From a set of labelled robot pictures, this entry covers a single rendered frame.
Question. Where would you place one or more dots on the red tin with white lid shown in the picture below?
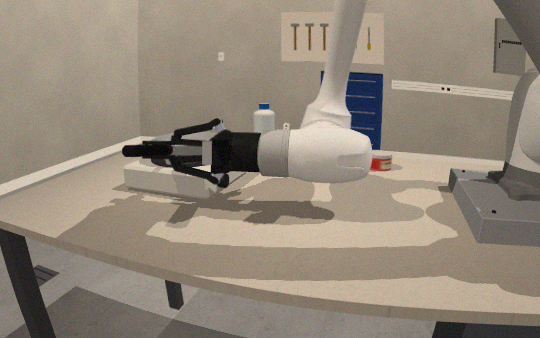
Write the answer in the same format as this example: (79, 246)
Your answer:
(381, 160)

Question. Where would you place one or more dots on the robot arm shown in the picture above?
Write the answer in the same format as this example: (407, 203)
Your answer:
(337, 154)

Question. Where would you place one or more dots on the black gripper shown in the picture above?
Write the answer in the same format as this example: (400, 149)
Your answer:
(243, 151)

